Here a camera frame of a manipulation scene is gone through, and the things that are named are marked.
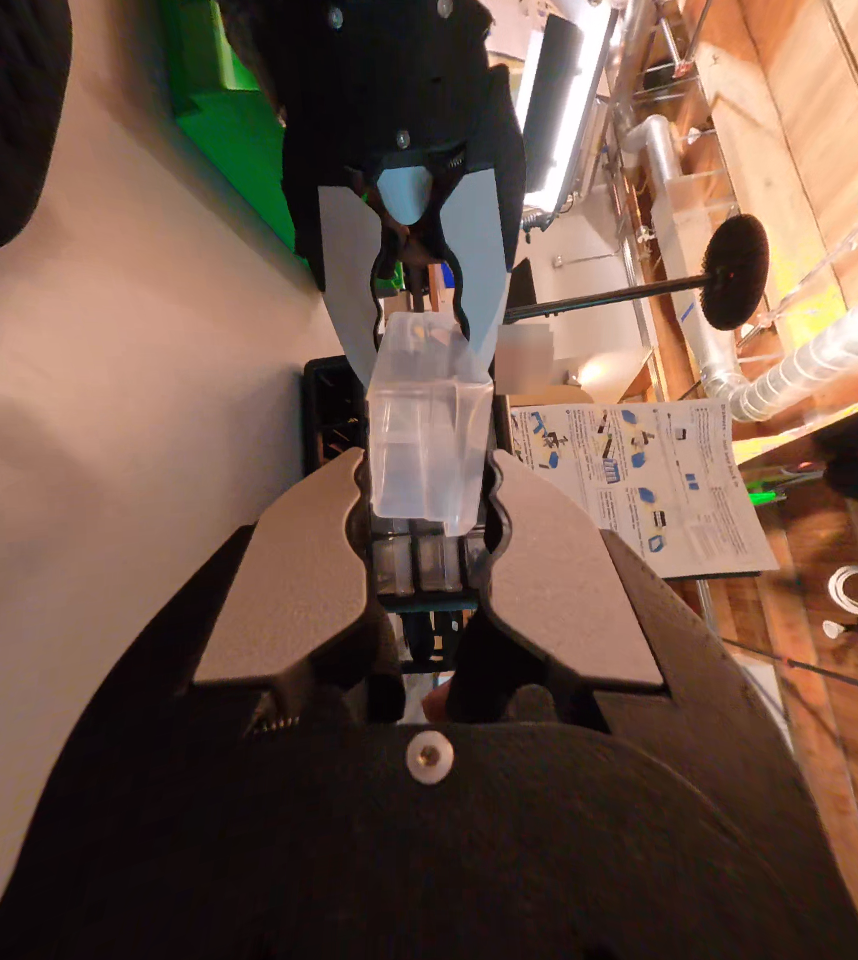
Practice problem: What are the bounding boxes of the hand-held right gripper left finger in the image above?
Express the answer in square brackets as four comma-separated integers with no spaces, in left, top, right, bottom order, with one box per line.
[192,447,407,725]

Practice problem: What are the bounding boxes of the clear plastic drawer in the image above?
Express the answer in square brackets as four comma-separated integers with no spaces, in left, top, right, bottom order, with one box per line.
[365,310,495,538]

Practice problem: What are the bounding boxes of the long ceiling light fixture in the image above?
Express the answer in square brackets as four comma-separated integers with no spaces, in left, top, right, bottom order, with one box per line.
[515,11,621,216]

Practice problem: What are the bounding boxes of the rows of clear drawers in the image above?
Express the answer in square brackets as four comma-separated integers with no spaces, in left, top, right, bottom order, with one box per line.
[372,534,487,595]

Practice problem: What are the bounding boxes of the silver ceiling pipe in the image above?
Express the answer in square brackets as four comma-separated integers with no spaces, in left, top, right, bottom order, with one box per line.
[612,0,746,400]

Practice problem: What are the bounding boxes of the black drawer cabinet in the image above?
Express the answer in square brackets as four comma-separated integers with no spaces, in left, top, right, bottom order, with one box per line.
[303,356,514,615]

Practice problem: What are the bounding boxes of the white flexible duct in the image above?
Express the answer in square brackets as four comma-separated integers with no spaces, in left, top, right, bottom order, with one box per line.
[729,283,858,423]

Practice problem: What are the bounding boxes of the white cable coil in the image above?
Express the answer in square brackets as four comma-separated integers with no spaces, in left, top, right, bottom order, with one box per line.
[826,565,858,618]

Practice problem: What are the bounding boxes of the green plastic bin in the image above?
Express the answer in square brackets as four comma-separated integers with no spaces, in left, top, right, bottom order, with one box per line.
[157,0,311,265]

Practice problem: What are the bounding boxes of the printed instruction sheet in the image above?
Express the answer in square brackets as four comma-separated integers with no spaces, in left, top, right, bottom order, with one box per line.
[510,399,780,581]

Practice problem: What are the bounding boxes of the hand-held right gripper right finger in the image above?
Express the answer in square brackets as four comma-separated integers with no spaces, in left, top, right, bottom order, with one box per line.
[446,448,667,735]

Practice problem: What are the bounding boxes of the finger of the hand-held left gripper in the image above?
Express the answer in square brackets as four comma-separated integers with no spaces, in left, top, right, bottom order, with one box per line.
[427,168,511,382]
[318,186,404,393]

